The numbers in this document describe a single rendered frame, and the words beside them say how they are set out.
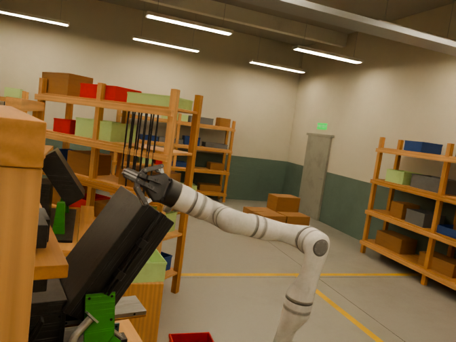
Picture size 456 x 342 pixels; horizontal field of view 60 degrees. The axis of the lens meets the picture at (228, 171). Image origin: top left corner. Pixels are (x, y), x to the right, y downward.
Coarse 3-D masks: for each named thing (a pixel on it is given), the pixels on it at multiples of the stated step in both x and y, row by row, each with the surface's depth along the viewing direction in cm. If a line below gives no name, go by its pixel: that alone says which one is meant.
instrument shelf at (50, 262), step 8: (56, 240) 129; (40, 248) 119; (48, 248) 120; (56, 248) 121; (40, 256) 113; (48, 256) 114; (56, 256) 115; (64, 256) 116; (40, 264) 108; (48, 264) 109; (56, 264) 109; (64, 264) 110; (40, 272) 107; (48, 272) 108; (56, 272) 109; (64, 272) 110
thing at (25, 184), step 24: (0, 168) 72; (24, 168) 74; (0, 192) 73; (24, 192) 75; (0, 216) 73; (24, 216) 76; (0, 240) 74; (24, 240) 76; (0, 264) 75; (24, 264) 77; (0, 288) 75; (24, 288) 78; (0, 312) 76; (24, 312) 78; (0, 336) 77; (24, 336) 79
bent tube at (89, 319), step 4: (88, 312) 148; (88, 316) 148; (92, 316) 148; (84, 320) 148; (88, 320) 148; (92, 320) 149; (96, 320) 149; (80, 324) 147; (84, 324) 147; (88, 324) 148; (76, 328) 146; (80, 328) 146; (84, 328) 147; (76, 332) 145; (80, 332) 146; (72, 336) 145; (76, 336) 145; (72, 340) 144; (76, 340) 145
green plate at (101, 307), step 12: (96, 300) 153; (108, 300) 156; (84, 312) 151; (96, 312) 153; (108, 312) 155; (96, 324) 152; (108, 324) 155; (84, 336) 150; (96, 336) 152; (108, 336) 154
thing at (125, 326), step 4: (120, 320) 208; (124, 320) 209; (128, 320) 210; (120, 324) 204; (124, 324) 205; (128, 324) 205; (120, 328) 200; (124, 328) 201; (128, 328) 202; (132, 328) 202; (124, 332) 197; (128, 332) 198; (132, 332) 198; (136, 332) 199; (128, 336) 195; (132, 336) 195; (136, 336) 196; (128, 340) 191; (132, 340) 192; (136, 340) 192; (140, 340) 193
